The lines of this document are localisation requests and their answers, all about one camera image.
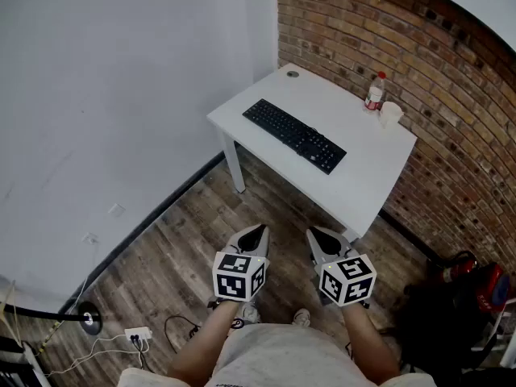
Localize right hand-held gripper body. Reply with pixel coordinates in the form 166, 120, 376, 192
311, 230, 378, 310

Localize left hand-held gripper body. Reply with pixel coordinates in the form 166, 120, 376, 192
206, 227, 271, 310

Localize black keyboard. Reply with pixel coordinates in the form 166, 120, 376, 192
241, 98, 348, 177

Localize person's right forearm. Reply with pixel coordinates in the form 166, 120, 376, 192
340, 300, 402, 383

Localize person's left forearm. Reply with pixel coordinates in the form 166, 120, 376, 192
166, 298, 243, 387

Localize person's left white shoe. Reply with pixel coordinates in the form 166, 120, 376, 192
235, 302, 261, 325

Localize person's white shoe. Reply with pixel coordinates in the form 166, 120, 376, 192
291, 308, 312, 328
235, 302, 261, 325

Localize person's right white shoe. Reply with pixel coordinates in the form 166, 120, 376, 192
291, 308, 312, 328

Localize white table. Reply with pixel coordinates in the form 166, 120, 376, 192
206, 63, 418, 243

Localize person's grey shorts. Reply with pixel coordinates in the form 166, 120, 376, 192
204, 322, 377, 387

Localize black bag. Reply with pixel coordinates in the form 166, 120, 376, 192
393, 280, 503, 381

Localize red fire extinguisher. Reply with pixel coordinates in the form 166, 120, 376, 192
440, 251, 479, 284

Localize white power strip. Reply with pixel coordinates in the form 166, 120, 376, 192
123, 326, 154, 343

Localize white paper cup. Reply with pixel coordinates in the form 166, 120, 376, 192
379, 100, 405, 129

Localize red box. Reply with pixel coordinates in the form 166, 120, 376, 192
474, 261, 512, 314

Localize clear bottle with red cap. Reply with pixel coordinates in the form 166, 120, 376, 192
364, 70, 388, 113

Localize black round stand base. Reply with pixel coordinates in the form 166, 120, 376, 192
77, 301, 104, 336

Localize black stand pole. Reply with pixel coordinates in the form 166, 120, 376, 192
0, 302, 90, 324

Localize black cable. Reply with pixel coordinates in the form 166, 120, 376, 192
163, 314, 202, 355

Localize thin white cable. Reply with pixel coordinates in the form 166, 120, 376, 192
43, 334, 143, 379

